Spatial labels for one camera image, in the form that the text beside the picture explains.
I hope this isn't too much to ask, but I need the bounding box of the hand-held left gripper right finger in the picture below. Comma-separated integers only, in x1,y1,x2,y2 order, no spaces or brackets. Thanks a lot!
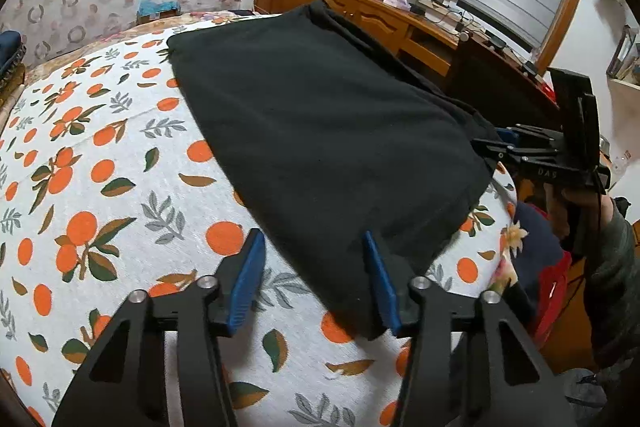
362,231,576,427

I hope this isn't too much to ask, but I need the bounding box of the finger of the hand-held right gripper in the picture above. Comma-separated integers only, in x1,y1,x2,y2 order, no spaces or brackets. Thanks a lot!
470,138,561,165
497,123,561,145

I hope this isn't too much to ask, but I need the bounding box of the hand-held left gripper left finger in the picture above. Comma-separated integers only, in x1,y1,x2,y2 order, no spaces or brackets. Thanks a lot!
50,228,267,427

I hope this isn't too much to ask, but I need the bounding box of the black t-shirt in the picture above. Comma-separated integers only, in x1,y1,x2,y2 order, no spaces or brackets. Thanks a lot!
166,0,508,340

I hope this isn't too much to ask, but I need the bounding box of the person's right forearm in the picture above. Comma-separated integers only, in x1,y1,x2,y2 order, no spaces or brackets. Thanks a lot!
582,199,640,368

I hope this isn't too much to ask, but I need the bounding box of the person's right hand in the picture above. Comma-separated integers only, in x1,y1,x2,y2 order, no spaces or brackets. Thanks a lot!
544,186,615,253

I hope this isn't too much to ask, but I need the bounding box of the dark blue bed sheet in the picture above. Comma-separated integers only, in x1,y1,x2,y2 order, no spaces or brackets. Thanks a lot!
500,202,571,308

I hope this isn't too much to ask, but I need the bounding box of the pile of desk gadgets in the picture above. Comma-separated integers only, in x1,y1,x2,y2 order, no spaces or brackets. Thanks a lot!
410,0,506,52

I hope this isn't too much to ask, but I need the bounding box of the orange fruit print blanket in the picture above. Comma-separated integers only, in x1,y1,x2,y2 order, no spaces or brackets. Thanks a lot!
0,14,531,427

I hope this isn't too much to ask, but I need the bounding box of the wooden cabinet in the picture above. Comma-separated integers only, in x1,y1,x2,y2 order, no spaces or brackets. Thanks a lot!
252,0,561,108

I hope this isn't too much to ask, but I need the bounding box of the cardboard box with blue contents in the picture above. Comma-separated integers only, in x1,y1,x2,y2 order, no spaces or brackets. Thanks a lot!
136,0,182,25

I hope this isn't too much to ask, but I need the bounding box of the navy blue cloth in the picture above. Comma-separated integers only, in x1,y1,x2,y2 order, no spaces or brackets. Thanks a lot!
0,31,25,68

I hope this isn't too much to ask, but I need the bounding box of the white wall shelf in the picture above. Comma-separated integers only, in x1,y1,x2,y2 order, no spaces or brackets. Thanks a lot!
605,24,640,85

